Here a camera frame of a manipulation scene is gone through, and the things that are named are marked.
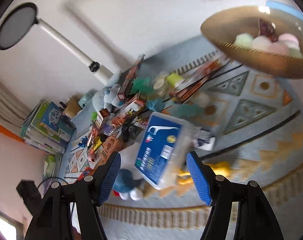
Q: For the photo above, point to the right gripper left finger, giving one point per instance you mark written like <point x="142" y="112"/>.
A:
<point x="92" y="193"/>

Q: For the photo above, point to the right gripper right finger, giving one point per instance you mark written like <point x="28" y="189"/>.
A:
<point x="214" y="191"/>

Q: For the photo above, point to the blue white plush toy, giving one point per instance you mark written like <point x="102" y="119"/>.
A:
<point x="127" y="186"/>

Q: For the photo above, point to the small QR code box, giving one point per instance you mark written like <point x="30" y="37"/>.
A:
<point x="204" y="140"/>

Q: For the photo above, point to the blue floss pick box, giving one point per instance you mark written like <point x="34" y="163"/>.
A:
<point x="163" y="149"/>

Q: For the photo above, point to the dark red narrow box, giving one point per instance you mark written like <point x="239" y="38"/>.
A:
<point x="267" y="29"/>

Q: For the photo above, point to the orange small box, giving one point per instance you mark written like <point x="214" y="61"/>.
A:
<point x="112" y="144"/>

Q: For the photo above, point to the pastel plush toy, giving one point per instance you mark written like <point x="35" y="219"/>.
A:
<point x="287" y="44"/>

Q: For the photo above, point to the stack of books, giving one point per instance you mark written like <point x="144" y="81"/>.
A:
<point x="47" y="129"/>

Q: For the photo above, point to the patterned woven table mat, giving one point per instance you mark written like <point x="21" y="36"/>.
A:
<point x="258" y="128"/>

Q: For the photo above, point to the brown pen holder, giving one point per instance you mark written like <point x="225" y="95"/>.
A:
<point x="72" y="108"/>

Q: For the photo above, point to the light blue plastic dinosaur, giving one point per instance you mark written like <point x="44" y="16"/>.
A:
<point x="184" y="110"/>

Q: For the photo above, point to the light blue plush toy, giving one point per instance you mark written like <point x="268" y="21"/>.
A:
<point x="103" y="99"/>

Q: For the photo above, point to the colourful printed flat box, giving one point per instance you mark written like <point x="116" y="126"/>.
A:
<point x="130" y="110"/>

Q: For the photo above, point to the mint green small device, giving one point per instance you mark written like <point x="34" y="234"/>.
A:
<point x="84" y="100"/>

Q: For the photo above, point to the white cotton plush ball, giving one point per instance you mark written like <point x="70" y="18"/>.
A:
<point x="201" y="99"/>

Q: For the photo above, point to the long brown pencil box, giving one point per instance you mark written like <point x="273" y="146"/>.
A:
<point x="195" y="81"/>

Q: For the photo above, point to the blue plastic toy piece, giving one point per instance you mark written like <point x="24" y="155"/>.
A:
<point x="155" y="105"/>

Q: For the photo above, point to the teal plastic dinosaur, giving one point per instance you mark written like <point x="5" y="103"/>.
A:
<point x="141" y="86"/>

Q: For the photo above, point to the white lamp pole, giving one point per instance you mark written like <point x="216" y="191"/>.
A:
<point x="103" y="74"/>

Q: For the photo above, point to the dark red long box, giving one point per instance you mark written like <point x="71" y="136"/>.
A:
<point x="124" y="91"/>

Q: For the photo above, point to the green tape roll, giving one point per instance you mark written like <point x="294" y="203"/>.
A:
<point x="174" y="80"/>

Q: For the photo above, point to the gold ribbed glass bowl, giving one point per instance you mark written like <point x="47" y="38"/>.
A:
<point x="223" y="27"/>

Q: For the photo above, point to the round lamp head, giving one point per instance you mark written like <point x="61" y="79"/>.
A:
<point x="17" y="24"/>

